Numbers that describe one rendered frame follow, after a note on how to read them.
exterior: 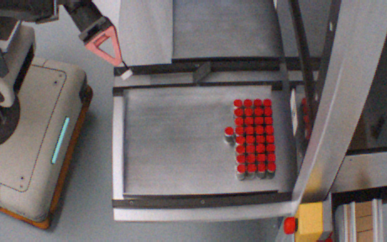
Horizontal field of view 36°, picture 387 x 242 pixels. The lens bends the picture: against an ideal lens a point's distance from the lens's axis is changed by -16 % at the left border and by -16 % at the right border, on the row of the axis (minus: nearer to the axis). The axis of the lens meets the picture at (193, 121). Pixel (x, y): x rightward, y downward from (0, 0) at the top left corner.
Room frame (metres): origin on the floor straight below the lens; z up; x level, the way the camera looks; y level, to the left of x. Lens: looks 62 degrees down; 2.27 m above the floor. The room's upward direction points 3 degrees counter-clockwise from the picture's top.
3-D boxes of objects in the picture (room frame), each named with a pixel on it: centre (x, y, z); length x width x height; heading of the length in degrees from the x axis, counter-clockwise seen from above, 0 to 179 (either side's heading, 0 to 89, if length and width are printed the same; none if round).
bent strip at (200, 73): (0.83, 0.03, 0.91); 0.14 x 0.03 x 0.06; 90
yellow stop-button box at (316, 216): (0.41, -0.24, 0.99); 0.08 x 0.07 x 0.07; 90
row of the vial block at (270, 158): (0.66, -0.17, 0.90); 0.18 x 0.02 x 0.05; 179
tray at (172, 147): (0.66, -0.01, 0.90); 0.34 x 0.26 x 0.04; 89
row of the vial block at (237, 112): (0.66, -0.10, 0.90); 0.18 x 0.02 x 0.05; 179
